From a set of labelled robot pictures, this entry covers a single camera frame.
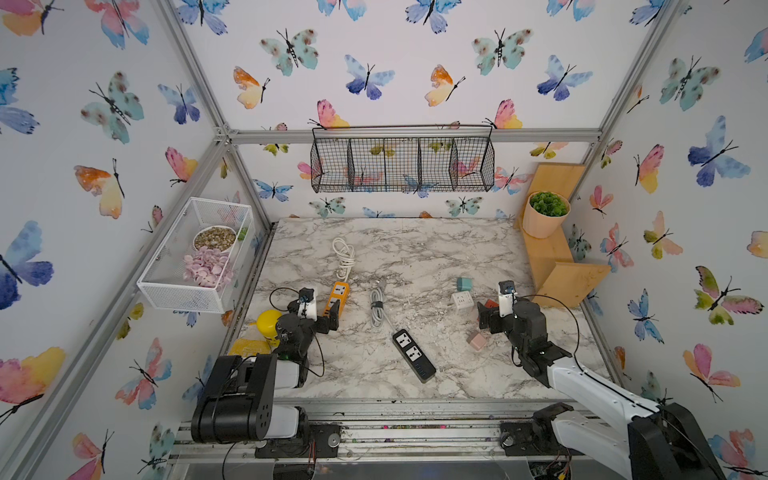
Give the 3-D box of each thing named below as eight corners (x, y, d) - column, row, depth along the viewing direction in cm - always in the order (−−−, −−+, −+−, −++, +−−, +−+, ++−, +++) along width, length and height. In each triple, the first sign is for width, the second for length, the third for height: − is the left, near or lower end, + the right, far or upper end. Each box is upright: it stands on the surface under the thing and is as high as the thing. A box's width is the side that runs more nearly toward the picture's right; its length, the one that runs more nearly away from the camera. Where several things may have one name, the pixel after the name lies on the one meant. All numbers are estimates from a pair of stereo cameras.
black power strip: (422, 386, 84) (423, 382, 82) (387, 341, 93) (387, 336, 90) (438, 373, 87) (439, 369, 84) (403, 330, 95) (403, 325, 92)
